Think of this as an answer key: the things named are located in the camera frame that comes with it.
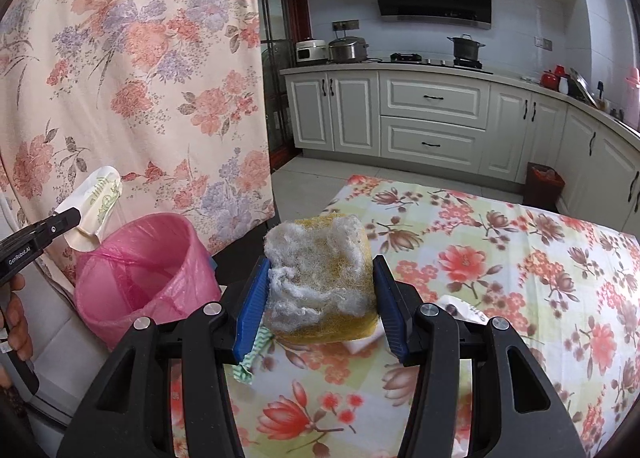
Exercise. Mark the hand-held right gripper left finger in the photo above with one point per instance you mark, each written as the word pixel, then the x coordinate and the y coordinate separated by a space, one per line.
pixel 252 308

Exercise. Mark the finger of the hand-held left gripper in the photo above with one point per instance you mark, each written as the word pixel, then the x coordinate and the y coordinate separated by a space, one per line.
pixel 57 225

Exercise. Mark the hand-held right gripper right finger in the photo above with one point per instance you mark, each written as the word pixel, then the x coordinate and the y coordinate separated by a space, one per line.
pixel 392 313

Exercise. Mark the cream paper packet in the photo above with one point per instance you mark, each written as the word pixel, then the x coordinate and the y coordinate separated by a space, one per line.
pixel 97 198

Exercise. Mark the green striped wrapper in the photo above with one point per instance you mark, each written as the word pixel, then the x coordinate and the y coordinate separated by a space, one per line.
pixel 250 363

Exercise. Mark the white paper bag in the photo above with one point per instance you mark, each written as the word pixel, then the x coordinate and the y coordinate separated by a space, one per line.
pixel 465 310

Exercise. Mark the yellow sponge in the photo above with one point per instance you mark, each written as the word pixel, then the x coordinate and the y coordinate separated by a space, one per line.
pixel 320 268

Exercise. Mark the pink trash bin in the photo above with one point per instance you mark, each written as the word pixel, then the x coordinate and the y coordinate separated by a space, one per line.
pixel 150 258

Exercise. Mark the person's left hand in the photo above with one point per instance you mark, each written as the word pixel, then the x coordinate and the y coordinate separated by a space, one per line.
pixel 22 318

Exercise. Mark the white furniture panel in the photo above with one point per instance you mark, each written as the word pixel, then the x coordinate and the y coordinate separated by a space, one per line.
pixel 55 348

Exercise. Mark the floral tablecloth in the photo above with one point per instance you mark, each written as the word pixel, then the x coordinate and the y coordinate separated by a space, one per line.
pixel 500 263

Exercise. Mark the floral curtain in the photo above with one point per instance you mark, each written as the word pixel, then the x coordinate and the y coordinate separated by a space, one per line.
pixel 150 62

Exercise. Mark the red floor bin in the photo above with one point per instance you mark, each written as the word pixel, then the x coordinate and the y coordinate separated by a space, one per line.
pixel 542 188

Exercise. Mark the white lower cabinets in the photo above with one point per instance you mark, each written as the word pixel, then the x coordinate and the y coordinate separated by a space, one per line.
pixel 430 97

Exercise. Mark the black gas stove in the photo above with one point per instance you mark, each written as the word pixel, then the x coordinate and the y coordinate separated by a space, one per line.
pixel 405 57

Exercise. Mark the white rice cooker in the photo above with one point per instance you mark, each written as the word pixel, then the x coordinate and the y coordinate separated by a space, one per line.
pixel 310 51

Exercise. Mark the silver pressure cooker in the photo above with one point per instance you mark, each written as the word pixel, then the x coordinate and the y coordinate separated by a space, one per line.
pixel 347 50

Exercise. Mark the glass door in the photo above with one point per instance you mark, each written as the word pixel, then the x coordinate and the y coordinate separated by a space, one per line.
pixel 272 37

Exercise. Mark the black cooking pot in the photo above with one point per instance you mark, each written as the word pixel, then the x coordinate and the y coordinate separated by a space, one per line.
pixel 465 50

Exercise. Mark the red kettle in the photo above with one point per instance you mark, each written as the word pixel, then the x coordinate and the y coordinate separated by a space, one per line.
pixel 550 80

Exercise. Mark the white bottle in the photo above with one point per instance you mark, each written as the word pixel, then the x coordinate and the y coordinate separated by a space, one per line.
pixel 563 86

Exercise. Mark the steel basin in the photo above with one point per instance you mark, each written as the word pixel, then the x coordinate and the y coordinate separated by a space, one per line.
pixel 580 85

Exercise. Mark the pink thermos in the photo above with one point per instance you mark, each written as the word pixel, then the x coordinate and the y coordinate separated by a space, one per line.
pixel 635 82

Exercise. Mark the wall socket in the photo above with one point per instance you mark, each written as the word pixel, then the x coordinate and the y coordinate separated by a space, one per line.
pixel 543 42
pixel 345 25

